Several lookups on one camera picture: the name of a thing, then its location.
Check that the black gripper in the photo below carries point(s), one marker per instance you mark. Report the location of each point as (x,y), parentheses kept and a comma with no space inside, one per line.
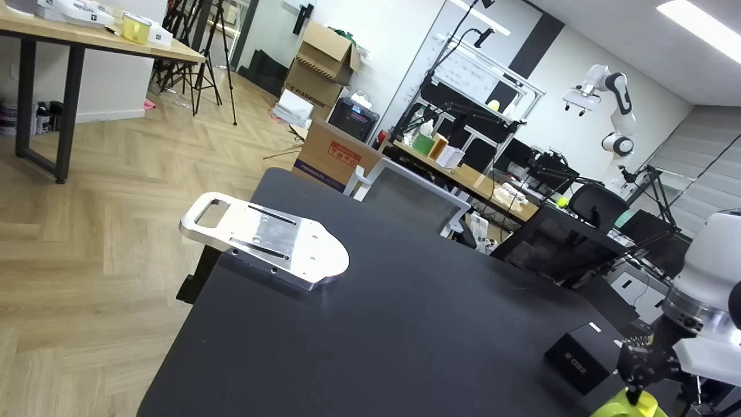
(656,350)

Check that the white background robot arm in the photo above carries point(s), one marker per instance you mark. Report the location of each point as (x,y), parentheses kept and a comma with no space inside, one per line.
(617,88)

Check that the black box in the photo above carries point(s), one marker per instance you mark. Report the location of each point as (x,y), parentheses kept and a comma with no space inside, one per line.
(583,358)

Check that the green box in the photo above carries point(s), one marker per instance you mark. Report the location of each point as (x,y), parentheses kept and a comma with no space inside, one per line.
(422,143)

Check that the cardboard box red print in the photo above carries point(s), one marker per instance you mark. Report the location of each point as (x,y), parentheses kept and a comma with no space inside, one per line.
(333,154)

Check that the open white box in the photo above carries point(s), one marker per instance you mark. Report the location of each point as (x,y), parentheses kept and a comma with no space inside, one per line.
(292,106)

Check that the small white box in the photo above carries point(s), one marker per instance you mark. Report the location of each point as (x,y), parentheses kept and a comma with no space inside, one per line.
(160,36)

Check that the white drawer cabinet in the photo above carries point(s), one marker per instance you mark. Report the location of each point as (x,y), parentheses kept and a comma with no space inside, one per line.
(639,290)

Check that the black tilted panel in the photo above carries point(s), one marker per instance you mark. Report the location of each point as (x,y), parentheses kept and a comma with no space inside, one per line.
(560,243)

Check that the black office chair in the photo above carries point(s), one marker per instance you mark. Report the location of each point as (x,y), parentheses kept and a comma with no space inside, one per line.
(596,204)

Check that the long wooden desk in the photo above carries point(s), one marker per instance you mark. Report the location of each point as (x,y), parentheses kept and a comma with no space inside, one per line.
(478,183)

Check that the white framed grey panel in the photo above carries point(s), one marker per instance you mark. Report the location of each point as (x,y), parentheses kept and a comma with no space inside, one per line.
(409,198)

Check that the white signboard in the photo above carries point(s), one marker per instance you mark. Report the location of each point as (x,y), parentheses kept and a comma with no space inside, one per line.
(467,74)

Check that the ceiling light panel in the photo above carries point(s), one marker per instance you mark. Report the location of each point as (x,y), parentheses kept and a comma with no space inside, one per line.
(708,25)

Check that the black printer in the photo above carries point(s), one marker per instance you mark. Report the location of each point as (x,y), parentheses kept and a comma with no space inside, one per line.
(354,119)

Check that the stacked plain cardboard boxes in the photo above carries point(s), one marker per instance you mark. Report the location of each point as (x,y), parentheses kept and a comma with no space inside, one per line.
(320,65)

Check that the black floor bag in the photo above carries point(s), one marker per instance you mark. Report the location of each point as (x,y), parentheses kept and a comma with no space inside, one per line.
(270,69)

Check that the yellow transparent container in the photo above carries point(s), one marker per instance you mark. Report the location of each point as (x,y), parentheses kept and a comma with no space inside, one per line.
(134,29)

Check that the wooden table black legs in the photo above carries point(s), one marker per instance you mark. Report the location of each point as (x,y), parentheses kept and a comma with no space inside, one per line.
(93,37)

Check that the white device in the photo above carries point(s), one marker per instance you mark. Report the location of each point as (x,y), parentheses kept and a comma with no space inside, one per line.
(77,11)

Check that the black camera tripod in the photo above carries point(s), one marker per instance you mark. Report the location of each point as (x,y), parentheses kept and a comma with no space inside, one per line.
(648,180)

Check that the black table clamp bracket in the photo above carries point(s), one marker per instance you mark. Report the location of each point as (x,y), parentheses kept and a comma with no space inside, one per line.
(200,274)

